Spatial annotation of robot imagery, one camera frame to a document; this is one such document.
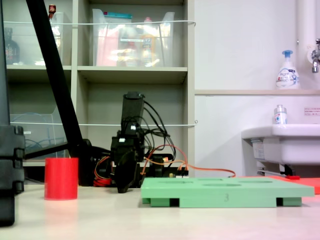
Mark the white wall sink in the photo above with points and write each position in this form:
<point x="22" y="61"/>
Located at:
<point x="287" y="145"/>

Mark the dark round liquor bottle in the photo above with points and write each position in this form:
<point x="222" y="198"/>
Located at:
<point x="11" y="50"/>

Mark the white foam soap pump bottle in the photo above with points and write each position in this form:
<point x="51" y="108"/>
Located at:
<point x="287" y="75"/>

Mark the beige shelf unit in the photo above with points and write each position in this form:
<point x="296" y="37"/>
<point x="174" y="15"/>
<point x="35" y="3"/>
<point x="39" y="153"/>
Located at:
<point x="132" y="72"/>

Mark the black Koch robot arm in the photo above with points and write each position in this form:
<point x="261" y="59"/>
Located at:
<point x="132" y="107"/>

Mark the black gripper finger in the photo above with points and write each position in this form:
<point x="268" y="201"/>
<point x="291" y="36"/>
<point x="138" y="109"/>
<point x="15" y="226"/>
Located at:
<point x="126" y="172"/>
<point x="138" y="175"/>

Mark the orange detergent bottle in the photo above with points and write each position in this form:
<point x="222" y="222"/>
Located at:
<point x="148" y="45"/>

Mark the black clamp block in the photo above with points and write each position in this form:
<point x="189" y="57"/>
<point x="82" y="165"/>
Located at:
<point x="158" y="167"/>

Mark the dark grey upright pole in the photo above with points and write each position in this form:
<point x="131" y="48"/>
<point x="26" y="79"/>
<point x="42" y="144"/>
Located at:
<point x="3" y="75"/>

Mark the green shape sorter board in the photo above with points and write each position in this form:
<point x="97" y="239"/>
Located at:
<point x="225" y="192"/>

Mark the white wall label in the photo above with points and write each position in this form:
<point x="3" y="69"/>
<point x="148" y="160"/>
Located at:
<point x="312" y="111"/>

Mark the clear plastic storage bin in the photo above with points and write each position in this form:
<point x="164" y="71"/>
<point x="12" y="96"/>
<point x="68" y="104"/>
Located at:
<point x="27" y="47"/>

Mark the thick black tripod leg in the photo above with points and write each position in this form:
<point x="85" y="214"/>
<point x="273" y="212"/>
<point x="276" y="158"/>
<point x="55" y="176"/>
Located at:
<point x="56" y="75"/>

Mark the clear bin with bottles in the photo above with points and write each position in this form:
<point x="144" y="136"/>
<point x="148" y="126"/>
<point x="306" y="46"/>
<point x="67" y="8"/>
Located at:
<point x="112" y="45"/>

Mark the small red flat piece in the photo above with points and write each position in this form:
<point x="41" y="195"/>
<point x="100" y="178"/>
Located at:
<point x="293" y="177"/>

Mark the chrome faucet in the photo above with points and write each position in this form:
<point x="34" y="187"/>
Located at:
<point x="315" y="56"/>

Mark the notched black stack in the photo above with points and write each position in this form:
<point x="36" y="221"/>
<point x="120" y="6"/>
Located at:
<point x="10" y="162"/>

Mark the bottle with red gold cap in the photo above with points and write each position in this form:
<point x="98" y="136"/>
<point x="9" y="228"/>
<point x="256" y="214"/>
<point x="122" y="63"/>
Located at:
<point x="52" y="10"/>

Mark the small clear sanitizer bottle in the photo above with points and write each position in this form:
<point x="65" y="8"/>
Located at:
<point x="280" y="116"/>

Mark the thin black tripod brace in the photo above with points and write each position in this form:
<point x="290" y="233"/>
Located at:
<point x="45" y="151"/>

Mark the red cylinder block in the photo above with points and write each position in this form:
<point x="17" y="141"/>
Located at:
<point x="61" y="178"/>

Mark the small circuit board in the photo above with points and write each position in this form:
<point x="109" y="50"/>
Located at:
<point x="182" y="173"/>

